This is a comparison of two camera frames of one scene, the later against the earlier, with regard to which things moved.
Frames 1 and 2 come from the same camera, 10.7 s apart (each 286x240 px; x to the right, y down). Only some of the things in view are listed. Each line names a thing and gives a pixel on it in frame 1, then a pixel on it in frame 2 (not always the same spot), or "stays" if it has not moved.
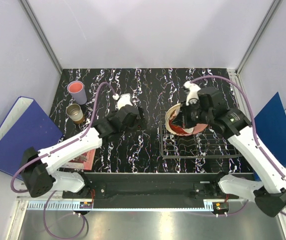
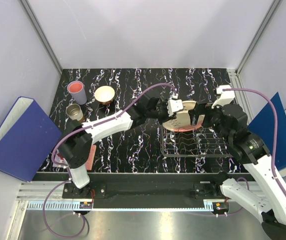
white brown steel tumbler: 74,111 stays
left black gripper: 140,124 -> 166,117
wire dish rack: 208,143 stays
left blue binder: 26,125 stays
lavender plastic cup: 77,90 stays
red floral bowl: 171,111 -> 105,94
